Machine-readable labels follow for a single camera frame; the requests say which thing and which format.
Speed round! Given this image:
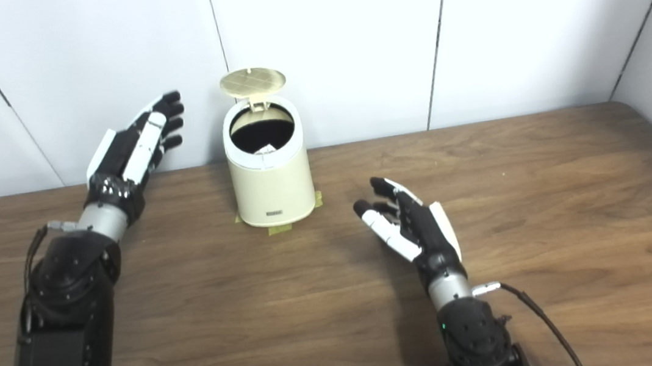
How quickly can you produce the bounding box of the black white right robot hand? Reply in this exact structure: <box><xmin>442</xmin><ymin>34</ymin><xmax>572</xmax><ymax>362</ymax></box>
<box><xmin>350</xmin><ymin>168</ymin><xmax>468</xmax><ymax>293</ymax></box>

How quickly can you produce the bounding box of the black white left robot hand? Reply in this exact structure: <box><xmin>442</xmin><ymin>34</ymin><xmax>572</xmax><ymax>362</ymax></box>
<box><xmin>73</xmin><ymin>90</ymin><xmax>197</xmax><ymax>229</ymax></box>

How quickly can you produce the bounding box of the cream-colored cylindrical bin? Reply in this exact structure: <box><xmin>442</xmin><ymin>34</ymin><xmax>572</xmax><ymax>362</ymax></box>
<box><xmin>218</xmin><ymin>92</ymin><xmax>318</xmax><ymax>231</ymax></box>

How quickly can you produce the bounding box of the round cream bin lid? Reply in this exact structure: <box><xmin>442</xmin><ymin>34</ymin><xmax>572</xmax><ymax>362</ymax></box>
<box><xmin>218</xmin><ymin>64</ymin><xmax>290</xmax><ymax>117</ymax></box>

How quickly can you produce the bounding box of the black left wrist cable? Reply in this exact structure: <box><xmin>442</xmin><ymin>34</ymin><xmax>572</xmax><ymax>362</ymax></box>
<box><xmin>15</xmin><ymin>217</ymin><xmax>92</xmax><ymax>340</ymax></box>

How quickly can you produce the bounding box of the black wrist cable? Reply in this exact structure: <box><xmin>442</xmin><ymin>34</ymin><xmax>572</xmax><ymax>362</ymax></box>
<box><xmin>471</xmin><ymin>271</ymin><xmax>587</xmax><ymax>366</ymax></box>
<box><xmin>15</xmin><ymin>217</ymin><xmax>92</xmax><ymax>340</ymax></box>

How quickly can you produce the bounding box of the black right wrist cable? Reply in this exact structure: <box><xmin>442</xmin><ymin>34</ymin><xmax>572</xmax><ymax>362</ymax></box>
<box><xmin>471</xmin><ymin>271</ymin><xmax>587</xmax><ymax>366</ymax></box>

